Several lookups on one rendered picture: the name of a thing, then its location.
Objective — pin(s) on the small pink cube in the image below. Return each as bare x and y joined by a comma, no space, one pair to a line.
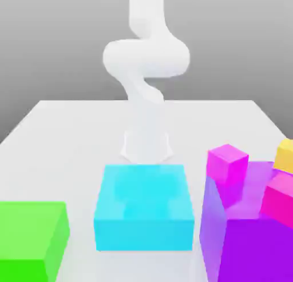
278,198

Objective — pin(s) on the large cyan box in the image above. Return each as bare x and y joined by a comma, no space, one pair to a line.
144,208

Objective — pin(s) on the large green box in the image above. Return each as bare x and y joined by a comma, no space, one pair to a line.
25,231

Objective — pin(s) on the large purple box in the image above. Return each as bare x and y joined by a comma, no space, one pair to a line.
251,247

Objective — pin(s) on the small magenta cube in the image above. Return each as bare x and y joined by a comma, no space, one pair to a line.
225,165

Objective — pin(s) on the small yellow cube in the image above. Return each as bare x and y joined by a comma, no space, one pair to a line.
285,157

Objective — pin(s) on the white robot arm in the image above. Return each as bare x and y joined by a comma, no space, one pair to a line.
146,57

